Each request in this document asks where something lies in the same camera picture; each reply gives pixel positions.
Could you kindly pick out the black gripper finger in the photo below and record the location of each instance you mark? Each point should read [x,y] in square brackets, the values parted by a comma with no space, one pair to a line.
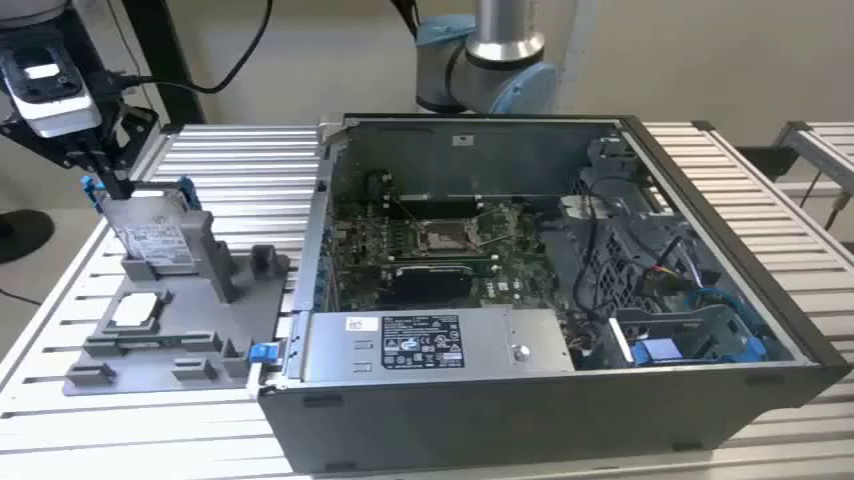
[120,182]
[47,145]

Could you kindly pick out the hard disk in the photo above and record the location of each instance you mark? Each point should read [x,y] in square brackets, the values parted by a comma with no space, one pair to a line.
[156,235]

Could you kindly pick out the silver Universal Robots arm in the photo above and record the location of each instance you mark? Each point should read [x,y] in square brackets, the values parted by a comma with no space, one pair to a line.
[481,75]

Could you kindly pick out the grey disk bay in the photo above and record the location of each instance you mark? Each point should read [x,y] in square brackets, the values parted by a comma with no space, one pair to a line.
[694,320]

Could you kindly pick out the black round stand base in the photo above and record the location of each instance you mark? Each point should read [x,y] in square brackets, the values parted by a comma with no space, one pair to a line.
[23,237]

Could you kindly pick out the silver CPU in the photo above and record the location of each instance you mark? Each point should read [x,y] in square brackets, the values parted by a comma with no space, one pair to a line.
[136,307]

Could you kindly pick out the grey parts rack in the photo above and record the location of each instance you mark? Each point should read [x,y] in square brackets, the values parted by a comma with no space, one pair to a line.
[200,320]

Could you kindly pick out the green RAM stick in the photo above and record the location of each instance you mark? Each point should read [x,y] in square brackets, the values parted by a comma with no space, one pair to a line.
[156,343]

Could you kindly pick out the blue case latch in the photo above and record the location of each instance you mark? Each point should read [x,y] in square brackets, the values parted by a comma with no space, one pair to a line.
[262,352]

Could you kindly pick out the thin metal locking lever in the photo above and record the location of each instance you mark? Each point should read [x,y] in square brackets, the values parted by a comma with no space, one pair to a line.
[409,209]

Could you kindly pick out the CPU socket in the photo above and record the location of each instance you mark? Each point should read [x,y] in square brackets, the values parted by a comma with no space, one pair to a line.
[446,237]

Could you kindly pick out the black graphics card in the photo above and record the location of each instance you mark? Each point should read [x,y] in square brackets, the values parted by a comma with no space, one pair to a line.
[430,287]

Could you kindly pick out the green motherboard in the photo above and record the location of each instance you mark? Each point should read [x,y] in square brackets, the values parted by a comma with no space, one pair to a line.
[521,280]

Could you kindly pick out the silver power supply unit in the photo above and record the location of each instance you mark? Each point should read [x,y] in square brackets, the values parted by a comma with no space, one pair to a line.
[534,332]

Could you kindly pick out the black open PC case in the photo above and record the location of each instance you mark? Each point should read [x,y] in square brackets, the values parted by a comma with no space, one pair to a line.
[467,425]

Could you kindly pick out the grey metal drive cage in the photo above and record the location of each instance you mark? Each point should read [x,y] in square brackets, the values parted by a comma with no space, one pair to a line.
[621,240]

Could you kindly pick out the blue carrier in bay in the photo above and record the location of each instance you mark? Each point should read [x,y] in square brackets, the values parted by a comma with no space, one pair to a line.
[657,351]

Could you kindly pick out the aluminium side table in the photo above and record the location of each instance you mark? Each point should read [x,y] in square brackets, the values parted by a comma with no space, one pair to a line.
[824,150]

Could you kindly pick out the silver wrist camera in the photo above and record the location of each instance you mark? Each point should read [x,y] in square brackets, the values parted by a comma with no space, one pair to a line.
[50,95]

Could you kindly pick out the black upright post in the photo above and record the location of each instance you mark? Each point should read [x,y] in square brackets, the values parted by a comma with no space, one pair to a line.
[175,50]

